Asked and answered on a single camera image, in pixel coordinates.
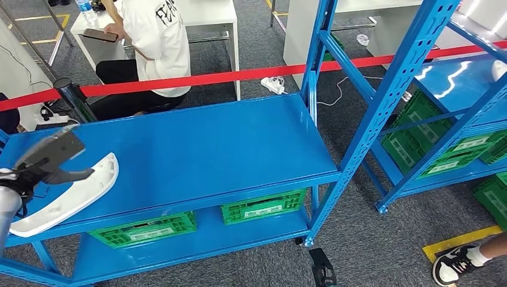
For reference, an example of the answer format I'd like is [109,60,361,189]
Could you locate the blue metal shelf rack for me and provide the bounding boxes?
[362,20,507,215]
[0,0,462,287]

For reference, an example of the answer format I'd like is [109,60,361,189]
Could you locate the black and white sneaker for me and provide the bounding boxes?
[432,245,482,287]

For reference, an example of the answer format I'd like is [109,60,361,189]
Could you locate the white power strip black plugs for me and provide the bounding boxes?
[33,103,71,126]

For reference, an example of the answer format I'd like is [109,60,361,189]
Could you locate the steel table frame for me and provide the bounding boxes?
[0,0,75,80]

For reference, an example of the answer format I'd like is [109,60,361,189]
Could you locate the dark smartphone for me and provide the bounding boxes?
[82,28,119,44]

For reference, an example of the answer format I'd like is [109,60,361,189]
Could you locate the white desk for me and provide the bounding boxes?
[283,0,423,90]
[70,0,242,101]

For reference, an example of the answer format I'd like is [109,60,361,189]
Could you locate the green plastic crate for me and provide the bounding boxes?
[381,129,484,179]
[479,136,507,166]
[472,172,507,231]
[87,210,198,249]
[220,188,308,226]
[396,88,507,159]
[321,35,344,63]

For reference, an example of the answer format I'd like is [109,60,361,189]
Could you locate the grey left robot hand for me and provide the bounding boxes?
[41,167,96,186]

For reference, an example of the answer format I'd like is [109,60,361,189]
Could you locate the white cable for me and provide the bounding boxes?
[316,75,384,108]

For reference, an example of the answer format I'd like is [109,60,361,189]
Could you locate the black robot torso bracket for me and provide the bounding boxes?
[309,248,338,287]

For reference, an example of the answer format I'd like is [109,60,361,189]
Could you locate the white curved plastic part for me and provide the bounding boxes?
[491,59,507,83]
[10,152,120,239]

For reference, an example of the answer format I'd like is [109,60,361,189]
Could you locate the person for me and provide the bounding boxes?
[432,233,507,287]
[88,0,192,121]

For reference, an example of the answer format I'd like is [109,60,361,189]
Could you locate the white partition panel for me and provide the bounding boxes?
[0,17,54,132]

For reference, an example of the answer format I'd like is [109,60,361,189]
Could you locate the red barrier belt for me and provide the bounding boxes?
[81,41,507,98]
[0,87,61,113]

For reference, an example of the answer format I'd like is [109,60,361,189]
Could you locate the black stanchion post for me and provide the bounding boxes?
[53,77,99,124]

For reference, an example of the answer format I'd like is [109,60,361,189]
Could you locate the clear water bottle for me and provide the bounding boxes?
[75,0,98,26]

